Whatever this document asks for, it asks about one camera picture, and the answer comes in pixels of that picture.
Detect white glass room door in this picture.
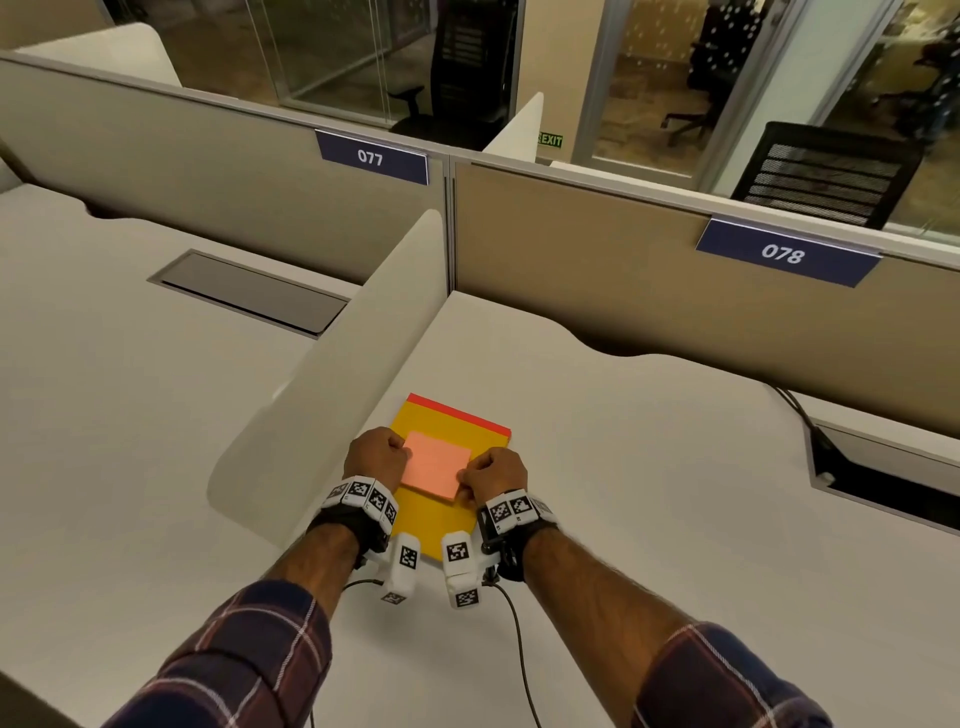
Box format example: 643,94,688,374
712,0,905,198

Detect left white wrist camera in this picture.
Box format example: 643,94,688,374
378,532,421,606

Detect person's left hand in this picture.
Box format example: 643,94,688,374
342,427,412,493

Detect white desk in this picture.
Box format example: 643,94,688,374
0,183,451,728
176,290,960,728

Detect marker wristband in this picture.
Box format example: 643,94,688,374
307,474,401,560
473,488,560,583

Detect right marker wristband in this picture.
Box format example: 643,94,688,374
473,488,560,583

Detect person's left forearm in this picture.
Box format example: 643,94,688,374
101,521,361,728

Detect left marker wristband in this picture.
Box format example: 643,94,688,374
307,474,401,560

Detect blue desk number plate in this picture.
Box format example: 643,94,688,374
695,217,885,289
314,128,430,187

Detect grey open cable tray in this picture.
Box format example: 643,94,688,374
803,416,960,538

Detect person's right forearm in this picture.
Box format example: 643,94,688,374
521,524,834,728

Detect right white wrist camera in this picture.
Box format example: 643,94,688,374
440,529,483,610

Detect yellow notepad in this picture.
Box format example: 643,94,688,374
386,392,514,564

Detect black mesh office chair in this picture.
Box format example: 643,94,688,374
731,121,925,231

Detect grey closed cable tray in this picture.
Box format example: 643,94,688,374
147,249,352,339

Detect pink sticky note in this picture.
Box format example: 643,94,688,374
400,431,474,502

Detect beige partition panel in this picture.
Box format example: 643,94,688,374
0,50,455,290
449,157,960,440

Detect white side divider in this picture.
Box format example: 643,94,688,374
482,91,546,163
14,22,184,90
206,208,450,550

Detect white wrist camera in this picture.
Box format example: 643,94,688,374
440,529,483,610
378,532,421,606

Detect person's right hand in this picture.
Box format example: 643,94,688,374
455,446,530,505

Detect black swivel office chair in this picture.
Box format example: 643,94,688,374
386,0,523,151
659,0,766,148
873,33,960,144

